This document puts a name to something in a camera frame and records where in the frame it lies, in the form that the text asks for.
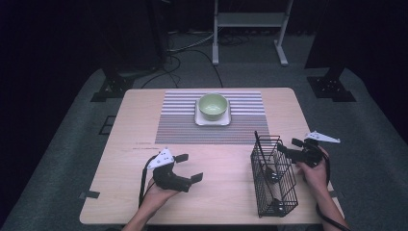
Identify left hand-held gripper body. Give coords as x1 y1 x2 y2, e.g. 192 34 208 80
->
146 147 193 193

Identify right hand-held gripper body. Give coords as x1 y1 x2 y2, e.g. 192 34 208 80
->
288 130 342 168

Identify black wire basket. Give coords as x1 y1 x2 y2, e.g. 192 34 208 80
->
249 130 299 218

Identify person's left hand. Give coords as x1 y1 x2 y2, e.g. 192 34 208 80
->
141 182 181 210

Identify person's right hand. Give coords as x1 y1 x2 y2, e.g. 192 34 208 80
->
295 145 330 194

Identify long black utensil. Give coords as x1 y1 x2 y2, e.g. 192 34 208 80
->
254 130 282 185

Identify striped placemat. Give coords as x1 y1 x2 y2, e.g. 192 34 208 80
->
154 90 271 145

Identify white square plate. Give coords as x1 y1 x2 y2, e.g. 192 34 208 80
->
193 98 232 127

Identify short black utensil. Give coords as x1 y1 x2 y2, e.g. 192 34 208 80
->
268 184 287 215

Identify light green bowl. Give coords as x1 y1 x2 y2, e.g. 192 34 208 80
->
197 92 229 122

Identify black stand base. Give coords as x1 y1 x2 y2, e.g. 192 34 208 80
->
89 65 138 103
303 0 358 103

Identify grey tape strip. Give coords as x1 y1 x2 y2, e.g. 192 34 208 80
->
79 190 101 200

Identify black tape square outline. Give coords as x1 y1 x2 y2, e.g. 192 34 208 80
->
98 115 117 136

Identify white metal stand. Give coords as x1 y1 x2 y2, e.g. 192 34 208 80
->
212 0 295 67

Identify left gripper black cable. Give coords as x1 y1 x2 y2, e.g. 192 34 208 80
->
138 155 159 209

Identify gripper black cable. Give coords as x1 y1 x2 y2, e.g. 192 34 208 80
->
315 149 352 231
138 155 159 209

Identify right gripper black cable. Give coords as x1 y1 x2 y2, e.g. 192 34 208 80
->
315 149 352 231

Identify black floor cables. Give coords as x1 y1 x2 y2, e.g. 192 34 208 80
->
140 30 224 90

